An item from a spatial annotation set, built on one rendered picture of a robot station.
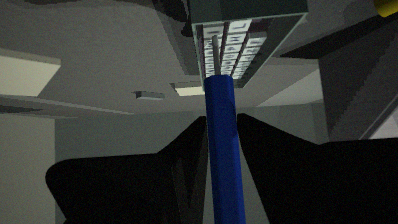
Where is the blue stylus with white tip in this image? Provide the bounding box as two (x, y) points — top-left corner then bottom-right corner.
(204, 35), (246, 224)

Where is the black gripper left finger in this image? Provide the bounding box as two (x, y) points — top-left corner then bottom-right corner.
(45, 116), (209, 224)

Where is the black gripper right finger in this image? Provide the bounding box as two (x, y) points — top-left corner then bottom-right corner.
(237, 113), (398, 224)

